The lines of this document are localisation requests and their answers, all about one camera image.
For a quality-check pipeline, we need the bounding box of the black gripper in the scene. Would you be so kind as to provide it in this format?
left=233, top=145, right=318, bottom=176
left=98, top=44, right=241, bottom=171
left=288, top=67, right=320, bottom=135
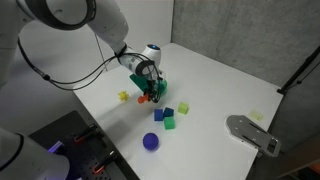
left=143, top=70, right=166, bottom=103

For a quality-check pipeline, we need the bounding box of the orange toy block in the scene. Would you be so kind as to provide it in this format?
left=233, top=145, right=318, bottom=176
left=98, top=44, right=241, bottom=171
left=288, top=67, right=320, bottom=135
left=137, top=92, right=151, bottom=105

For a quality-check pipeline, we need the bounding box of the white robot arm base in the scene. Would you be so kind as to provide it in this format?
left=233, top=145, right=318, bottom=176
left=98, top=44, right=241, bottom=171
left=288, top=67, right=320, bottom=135
left=0, top=128, right=71, bottom=180

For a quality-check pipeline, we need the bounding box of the green plastic bowl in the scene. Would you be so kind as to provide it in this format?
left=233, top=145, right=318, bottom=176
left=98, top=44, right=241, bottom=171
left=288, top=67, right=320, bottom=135
left=153, top=77, right=169, bottom=98

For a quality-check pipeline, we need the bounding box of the dark blue cube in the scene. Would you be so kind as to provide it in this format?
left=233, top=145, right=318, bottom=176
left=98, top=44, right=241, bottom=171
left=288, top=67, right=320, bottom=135
left=162, top=106, right=175, bottom=118

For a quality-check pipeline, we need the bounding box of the yellow spiky star toy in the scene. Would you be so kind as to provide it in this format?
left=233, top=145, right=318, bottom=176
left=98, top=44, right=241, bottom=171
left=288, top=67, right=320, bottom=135
left=117, top=90, right=131, bottom=102

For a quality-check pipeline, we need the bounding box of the lime green cube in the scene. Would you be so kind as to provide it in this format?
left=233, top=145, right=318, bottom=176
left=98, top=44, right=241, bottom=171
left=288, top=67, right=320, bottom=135
left=177, top=101, right=190, bottom=116

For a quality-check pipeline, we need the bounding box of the purple ball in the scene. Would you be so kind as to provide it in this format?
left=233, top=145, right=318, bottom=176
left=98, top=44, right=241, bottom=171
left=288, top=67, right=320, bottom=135
left=142, top=132, right=160, bottom=151

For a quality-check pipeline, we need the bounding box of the red and black clamp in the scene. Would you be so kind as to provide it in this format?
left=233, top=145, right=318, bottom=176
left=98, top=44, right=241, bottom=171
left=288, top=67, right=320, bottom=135
left=73, top=123, right=100, bottom=144
left=92, top=150, right=116, bottom=175

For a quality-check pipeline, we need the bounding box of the pale yellow flat piece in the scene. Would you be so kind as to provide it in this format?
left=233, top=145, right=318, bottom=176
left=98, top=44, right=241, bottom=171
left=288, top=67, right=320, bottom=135
left=248, top=109, right=265, bottom=122

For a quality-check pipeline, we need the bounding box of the purple lit connector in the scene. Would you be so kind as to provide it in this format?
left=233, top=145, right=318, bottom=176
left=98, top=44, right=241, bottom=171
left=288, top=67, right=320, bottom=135
left=48, top=140, right=64, bottom=154

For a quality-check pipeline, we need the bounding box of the black tripod pole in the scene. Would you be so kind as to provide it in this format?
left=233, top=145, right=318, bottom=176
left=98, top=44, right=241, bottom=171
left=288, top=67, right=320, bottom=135
left=277, top=44, right=320, bottom=95

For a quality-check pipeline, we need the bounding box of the green wrist camera housing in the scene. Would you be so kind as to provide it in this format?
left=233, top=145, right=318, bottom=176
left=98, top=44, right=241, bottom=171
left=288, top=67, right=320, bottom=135
left=129, top=73, right=152, bottom=93

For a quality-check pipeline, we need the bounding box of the thick black cable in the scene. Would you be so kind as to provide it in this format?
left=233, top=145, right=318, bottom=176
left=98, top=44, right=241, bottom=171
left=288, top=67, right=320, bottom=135
left=17, top=43, right=161, bottom=103
left=17, top=37, right=158, bottom=86

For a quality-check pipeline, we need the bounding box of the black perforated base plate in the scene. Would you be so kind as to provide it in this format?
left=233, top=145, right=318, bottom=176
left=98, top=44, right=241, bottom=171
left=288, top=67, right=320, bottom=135
left=28, top=110, right=141, bottom=180

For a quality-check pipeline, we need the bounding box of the grey metal bracket plate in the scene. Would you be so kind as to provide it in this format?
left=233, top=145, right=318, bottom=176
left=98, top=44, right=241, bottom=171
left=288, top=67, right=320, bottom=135
left=225, top=114, right=282, bottom=159

